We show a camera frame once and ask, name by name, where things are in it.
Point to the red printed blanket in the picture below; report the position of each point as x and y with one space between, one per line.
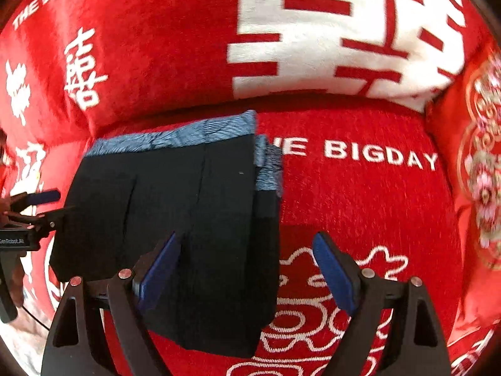
352 188

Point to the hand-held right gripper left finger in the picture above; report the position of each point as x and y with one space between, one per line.
156 278

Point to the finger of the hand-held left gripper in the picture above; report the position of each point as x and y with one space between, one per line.
51 216
43 196

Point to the black pants grey patterned waistband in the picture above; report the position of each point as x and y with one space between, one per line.
219 211

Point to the person's left hand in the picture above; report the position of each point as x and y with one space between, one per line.
17 282

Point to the red embroidered pillow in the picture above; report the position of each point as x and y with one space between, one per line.
481 172

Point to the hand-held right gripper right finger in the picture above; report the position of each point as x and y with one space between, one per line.
336 278

